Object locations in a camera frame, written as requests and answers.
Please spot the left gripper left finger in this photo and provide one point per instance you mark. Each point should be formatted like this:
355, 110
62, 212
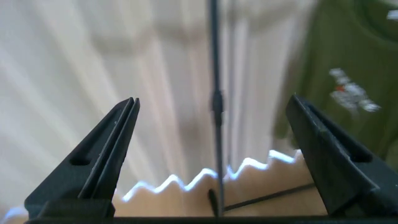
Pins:
62, 193

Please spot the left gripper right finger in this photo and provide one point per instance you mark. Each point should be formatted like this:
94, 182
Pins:
339, 174

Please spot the green long-sleeved shirt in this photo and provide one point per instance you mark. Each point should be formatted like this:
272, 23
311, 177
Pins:
351, 40

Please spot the black clothes rack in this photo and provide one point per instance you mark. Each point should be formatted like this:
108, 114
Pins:
216, 102

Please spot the beige curtain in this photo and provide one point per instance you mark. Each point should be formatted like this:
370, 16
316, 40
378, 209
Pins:
77, 77

